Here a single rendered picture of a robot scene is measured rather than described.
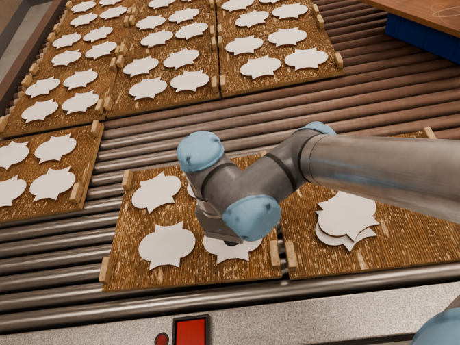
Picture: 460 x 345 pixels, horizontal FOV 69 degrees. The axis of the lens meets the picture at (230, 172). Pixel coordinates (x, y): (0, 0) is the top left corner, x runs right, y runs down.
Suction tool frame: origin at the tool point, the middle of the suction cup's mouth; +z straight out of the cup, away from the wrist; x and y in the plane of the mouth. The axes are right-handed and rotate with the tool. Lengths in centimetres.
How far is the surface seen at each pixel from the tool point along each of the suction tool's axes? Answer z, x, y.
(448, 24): -9, -74, -46
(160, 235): 0.1, 2.8, 17.7
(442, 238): 1.1, -9.0, -43.3
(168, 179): 0.1, -13.5, 22.8
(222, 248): 0.1, 2.9, 1.6
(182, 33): 0, -88, 49
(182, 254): 0.1, 6.3, 10.3
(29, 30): 95, -269, 368
